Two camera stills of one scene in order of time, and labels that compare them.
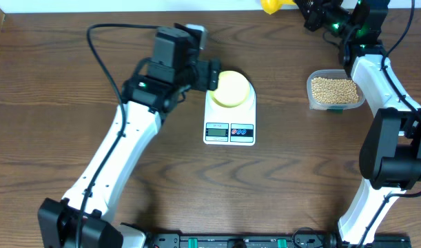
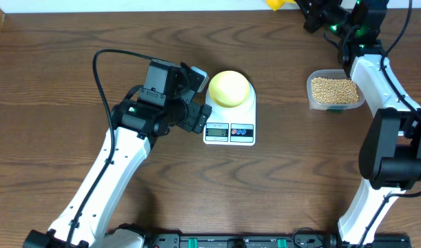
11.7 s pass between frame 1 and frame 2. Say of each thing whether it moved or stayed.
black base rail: stayed
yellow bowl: stayed
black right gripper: stayed
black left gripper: moved
